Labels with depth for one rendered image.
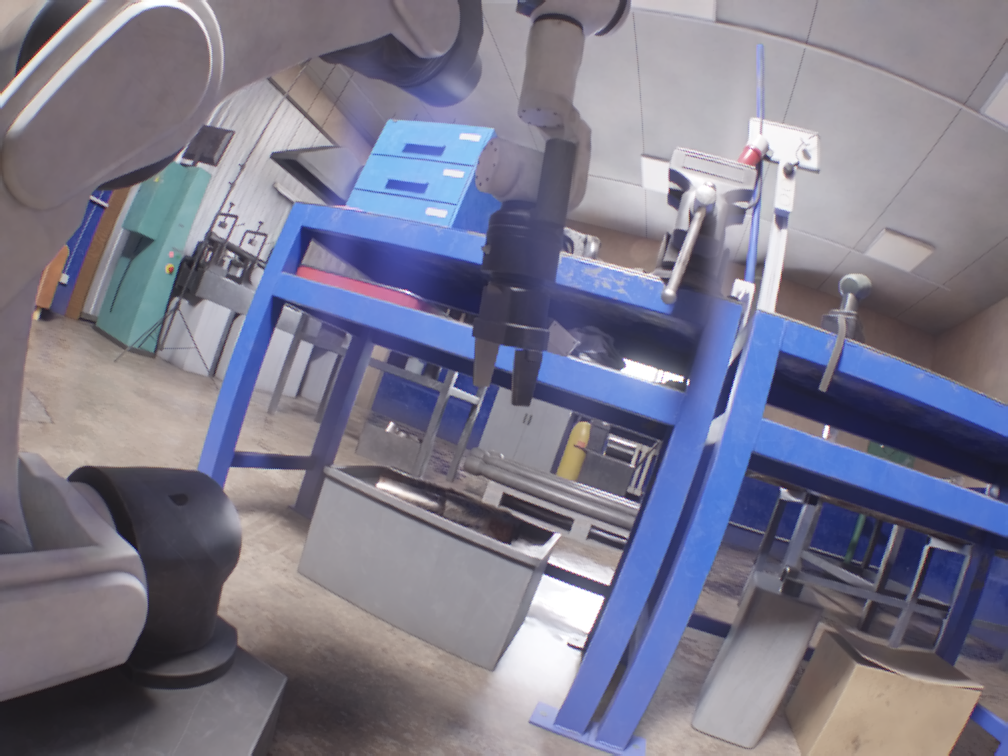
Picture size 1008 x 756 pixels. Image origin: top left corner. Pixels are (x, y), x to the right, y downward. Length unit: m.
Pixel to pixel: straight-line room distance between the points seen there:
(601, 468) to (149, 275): 4.11
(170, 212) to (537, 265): 3.86
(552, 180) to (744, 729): 1.13
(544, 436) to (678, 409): 5.03
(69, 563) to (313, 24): 0.44
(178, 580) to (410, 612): 0.74
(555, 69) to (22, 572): 0.67
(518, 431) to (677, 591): 5.15
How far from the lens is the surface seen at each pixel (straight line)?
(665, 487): 0.88
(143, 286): 4.16
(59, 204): 0.29
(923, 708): 1.39
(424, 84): 0.68
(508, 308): 0.54
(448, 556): 1.09
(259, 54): 0.42
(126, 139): 0.30
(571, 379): 0.90
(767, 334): 0.94
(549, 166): 0.55
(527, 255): 0.55
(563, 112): 0.61
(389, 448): 3.14
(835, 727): 1.31
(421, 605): 1.14
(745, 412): 0.90
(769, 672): 1.19
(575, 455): 4.67
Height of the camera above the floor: 0.52
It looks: 4 degrees up
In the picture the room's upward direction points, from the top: 20 degrees clockwise
